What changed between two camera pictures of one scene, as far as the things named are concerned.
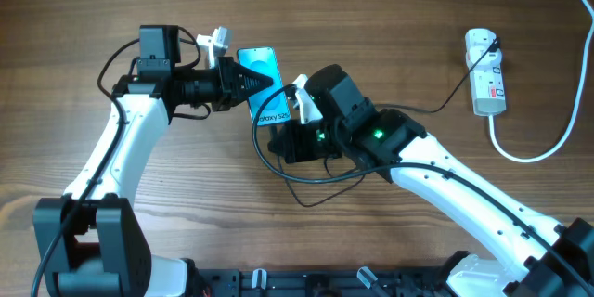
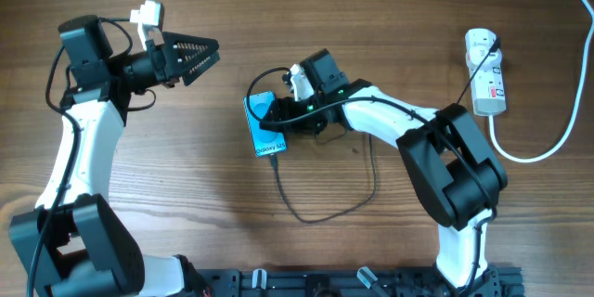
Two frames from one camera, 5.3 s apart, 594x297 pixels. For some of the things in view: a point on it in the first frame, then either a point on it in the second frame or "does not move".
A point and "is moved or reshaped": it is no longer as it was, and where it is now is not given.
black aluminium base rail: x=420 y=281 does not move
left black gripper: x=231 y=89 → x=168 y=58
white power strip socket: x=486 y=73 does not move
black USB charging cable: x=496 y=44 → x=496 y=45
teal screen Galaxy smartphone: x=275 y=110 is moved or reshaped
